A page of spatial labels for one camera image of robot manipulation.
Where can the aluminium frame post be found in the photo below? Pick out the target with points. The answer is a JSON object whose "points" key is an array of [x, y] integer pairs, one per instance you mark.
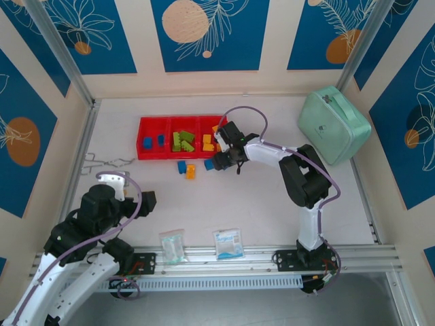
{"points": [[362, 44], [61, 51]]}

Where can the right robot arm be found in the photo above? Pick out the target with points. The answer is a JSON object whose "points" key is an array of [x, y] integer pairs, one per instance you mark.
{"points": [[309, 224]]}

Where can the red plastic bin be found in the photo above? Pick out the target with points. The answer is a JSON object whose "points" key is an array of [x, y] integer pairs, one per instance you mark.
{"points": [[205, 155], [185, 155], [153, 154]]}

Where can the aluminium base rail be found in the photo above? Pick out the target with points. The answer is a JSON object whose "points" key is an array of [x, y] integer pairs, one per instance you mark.
{"points": [[238, 265]]}

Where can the clear plastic packet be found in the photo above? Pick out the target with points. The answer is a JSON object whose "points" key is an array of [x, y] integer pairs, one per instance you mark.
{"points": [[171, 248]]}

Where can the metal tongs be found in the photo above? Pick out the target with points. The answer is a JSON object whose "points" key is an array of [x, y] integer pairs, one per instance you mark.
{"points": [[117, 162]]}

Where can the white blue surgical packet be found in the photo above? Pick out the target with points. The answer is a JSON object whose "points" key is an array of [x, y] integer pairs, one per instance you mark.
{"points": [[227, 242]]}

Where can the mint green zipper bag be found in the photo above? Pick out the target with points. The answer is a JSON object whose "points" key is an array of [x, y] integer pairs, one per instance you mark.
{"points": [[326, 112]]}

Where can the aluminium table edge rail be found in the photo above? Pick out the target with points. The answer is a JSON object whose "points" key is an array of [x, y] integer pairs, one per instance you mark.
{"points": [[83, 142], [359, 180]]}

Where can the blue lego brick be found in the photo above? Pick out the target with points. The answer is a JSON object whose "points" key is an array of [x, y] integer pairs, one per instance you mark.
{"points": [[147, 143], [160, 139], [181, 166], [208, 165]]}

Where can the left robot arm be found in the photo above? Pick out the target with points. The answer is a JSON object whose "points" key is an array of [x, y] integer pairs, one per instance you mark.
{"points": [[98, 271]]}

